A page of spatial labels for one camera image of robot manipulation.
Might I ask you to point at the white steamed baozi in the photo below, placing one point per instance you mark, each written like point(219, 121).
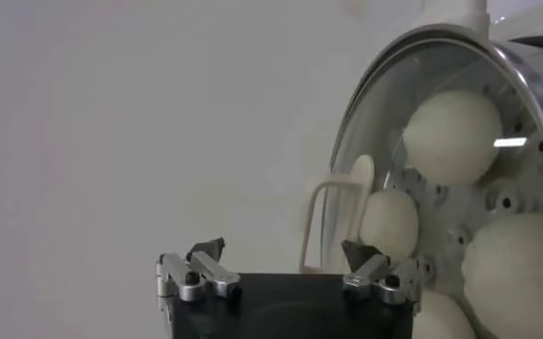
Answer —
point(515, 276)
point(453, 138)
point(388, 223)
point(441, 318)

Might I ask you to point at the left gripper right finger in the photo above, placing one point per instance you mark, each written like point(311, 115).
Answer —
point(372, 269)

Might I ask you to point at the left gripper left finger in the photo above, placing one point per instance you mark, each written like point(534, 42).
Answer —
point(216, 272)

